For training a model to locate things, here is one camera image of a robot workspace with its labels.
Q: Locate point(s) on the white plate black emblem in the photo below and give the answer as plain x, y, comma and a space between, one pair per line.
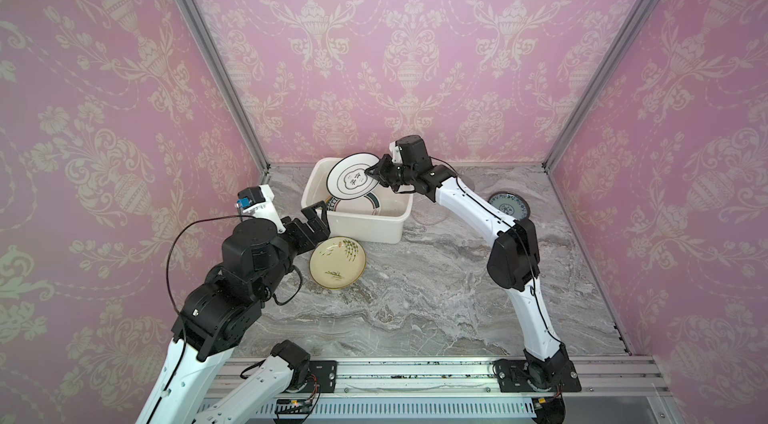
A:
348, 179

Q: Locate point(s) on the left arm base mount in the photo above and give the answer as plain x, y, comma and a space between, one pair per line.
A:
320, 376

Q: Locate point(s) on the beige willow painted plate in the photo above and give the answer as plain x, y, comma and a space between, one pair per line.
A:
337, 263

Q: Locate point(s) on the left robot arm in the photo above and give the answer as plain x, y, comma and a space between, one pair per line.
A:
215, 316

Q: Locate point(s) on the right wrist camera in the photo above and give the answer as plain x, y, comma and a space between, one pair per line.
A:
395, 152

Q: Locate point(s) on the left corner aluminium post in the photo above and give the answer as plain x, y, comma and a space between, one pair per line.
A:
193, 16

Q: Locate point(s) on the small blue patterned dish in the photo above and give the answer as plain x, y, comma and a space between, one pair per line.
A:
511, 204

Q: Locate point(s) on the white plate red green rim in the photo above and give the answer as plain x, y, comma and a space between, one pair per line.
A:
369, 204

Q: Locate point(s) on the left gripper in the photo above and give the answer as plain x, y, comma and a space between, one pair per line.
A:
321, 226

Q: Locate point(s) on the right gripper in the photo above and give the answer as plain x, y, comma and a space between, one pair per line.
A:
387, 169

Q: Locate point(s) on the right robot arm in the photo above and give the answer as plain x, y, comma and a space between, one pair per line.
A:
514, 258

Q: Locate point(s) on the white plastic bin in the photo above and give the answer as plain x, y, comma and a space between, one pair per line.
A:
386, 228

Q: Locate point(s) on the aluminium front rail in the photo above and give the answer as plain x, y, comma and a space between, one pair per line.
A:
467, 383

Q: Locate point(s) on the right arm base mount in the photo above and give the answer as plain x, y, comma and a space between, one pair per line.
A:
521, 376

